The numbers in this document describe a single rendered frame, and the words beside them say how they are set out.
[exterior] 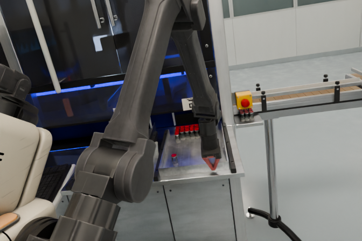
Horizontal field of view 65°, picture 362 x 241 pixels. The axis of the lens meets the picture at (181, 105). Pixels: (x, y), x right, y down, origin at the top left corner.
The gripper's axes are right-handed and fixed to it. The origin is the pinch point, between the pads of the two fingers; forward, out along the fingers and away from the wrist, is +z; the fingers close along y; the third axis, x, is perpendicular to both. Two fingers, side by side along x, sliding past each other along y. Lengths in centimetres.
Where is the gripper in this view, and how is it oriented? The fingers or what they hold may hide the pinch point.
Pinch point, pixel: (213, 168)
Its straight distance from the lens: 105.6
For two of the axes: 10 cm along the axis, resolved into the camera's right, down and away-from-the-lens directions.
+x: -9.9, 1.3, 1.1
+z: 1.6, 9.2, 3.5
